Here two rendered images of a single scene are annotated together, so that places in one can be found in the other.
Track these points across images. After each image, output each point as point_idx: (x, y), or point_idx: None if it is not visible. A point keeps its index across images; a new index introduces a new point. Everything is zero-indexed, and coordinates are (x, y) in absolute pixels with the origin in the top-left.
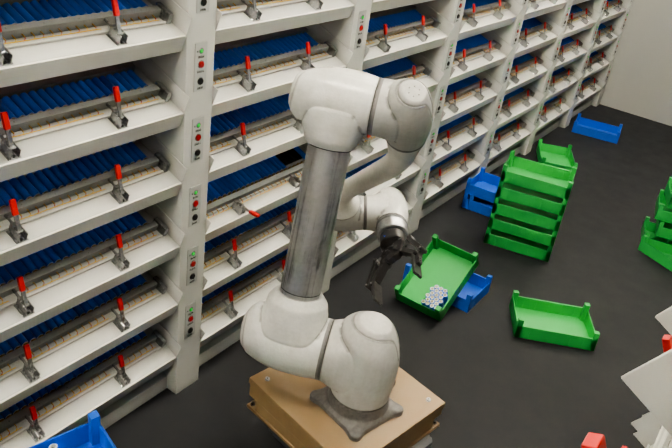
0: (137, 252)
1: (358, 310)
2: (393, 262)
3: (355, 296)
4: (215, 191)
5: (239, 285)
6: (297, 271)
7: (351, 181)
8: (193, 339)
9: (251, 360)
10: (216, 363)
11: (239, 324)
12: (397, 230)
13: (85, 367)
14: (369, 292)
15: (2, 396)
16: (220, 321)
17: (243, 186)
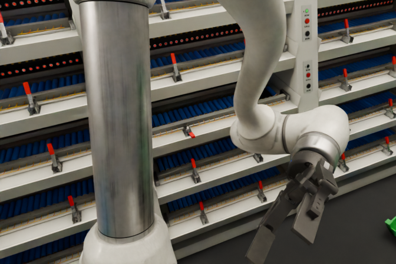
0: (78, 160)
1: (343, 237)
2: (297, 200)
3: (343, 221)
4: (172, 117)
5: (218, 197)
6: (95, 196)
7: (236, 86)
8: None
9: (223, 263)
10: (196, 258)
11: (224, 228)
12: (311, 154)
13: (72, 243)
14: (360, 220)
15: None
16: (192, 225)
17: (200, 114)
